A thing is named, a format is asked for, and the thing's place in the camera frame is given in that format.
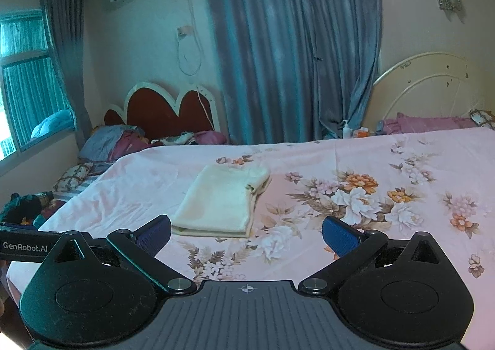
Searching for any pink floral bed sheet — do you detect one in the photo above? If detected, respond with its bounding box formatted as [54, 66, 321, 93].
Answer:
[6, 127, 495, 350]

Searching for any patterned diamond cushion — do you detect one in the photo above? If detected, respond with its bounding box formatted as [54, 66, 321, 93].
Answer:
[53, 162, 94, 192]

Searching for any window with teal curtain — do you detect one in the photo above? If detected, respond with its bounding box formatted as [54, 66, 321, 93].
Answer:
[1, 10, 75, 160]

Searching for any grey window side curtain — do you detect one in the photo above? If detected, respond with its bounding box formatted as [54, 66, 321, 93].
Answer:
[40, 0, 92, 147]

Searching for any dark clothes pile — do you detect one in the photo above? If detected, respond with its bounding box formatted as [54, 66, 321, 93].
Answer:
[1, 192, 54, 229]

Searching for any white hanging power cable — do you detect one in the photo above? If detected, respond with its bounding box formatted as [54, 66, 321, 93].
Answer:
[175, 0, 216, 131]

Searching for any red heart-shaped headboard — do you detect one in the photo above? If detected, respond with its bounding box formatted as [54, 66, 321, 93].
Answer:
[103, 82, 221, 140]

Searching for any patterned cushion right bed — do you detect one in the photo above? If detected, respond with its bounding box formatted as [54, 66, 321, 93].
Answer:
[469, 110, 495, 130]

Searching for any magenta pillow right bed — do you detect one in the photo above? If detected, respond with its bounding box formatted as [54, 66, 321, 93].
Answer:
[376, 113, 476, 135]

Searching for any cream round headboard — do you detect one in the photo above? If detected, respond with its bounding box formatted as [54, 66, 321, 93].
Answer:
[363, 52, 494, 130]

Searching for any cream knitted sweater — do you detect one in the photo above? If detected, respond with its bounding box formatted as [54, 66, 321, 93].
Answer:
[171, 165, 270, 238]

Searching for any orange small box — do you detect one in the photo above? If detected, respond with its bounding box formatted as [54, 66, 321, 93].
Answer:
[353, 127, 370, 138]

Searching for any blue grey curtain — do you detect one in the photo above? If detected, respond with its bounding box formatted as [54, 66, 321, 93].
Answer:
[208, 0, 383, 145]

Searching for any blue grey pillow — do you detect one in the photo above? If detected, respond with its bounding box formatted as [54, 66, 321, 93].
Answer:
[78, 125, 126, 162]

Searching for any white pump bottle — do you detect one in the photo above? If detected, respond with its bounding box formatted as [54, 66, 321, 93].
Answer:
[342, 119, 352, 139]

